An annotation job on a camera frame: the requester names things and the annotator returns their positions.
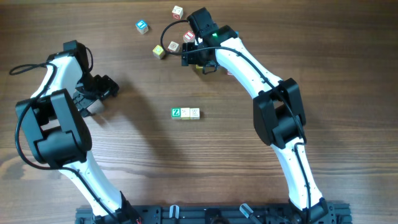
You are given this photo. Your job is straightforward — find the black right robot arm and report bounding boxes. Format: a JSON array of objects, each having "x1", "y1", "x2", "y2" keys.
[{"x1": 182, "y1": 7, "x2": 328, "y2": 223}]

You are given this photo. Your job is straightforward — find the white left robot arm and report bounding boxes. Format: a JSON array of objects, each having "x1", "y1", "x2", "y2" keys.
[{"x1": 15, "y1": 40, "x2": 139, "y2": 223}]

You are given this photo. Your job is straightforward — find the green Z wooden block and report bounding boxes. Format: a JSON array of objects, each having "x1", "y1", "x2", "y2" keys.
[{"x1": 170, "y1": 108, "x2": 181, "y2": 119}]

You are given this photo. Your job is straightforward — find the blue edged K block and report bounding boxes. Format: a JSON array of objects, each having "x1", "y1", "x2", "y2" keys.
[{"x1": 190, "y1": 108, "x2": 200, "y2": 119}]

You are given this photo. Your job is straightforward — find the red X wooden block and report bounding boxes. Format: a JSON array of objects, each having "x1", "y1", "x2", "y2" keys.
[{"x1": 172, "y1": 6, "x2": 183, "y2": 20}]

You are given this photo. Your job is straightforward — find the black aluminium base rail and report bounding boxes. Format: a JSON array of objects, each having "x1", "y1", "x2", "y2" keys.
[{"x1": 75, "y1": 203, "x2": 353, "y2": 224}]

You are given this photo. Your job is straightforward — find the blue letter wooden block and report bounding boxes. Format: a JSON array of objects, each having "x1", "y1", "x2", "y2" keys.
[{"x1": 136, "y1": 20, "x2": 149, "y2": 34}]

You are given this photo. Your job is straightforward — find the red edged picture block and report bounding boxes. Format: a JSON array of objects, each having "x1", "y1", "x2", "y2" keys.
[{"x1": 167, "y1": 41, "x2": 180, "y2": 53}]

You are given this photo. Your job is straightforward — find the yellow top wooden block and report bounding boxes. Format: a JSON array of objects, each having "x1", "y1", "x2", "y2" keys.
[{"x1": 152, "y1": 45, "x2": 165, "y2": 60}]

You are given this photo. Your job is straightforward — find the red I wooden block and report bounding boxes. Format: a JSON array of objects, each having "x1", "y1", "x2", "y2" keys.
[{"x1": 183, "y1": 30, "x2": 195, "y2": 43}]

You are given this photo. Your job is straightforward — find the yellow edged plain block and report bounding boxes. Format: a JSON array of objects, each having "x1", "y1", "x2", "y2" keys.
[{"x1": 180, "y1": 108, "x2": 190, "y2": 119}]

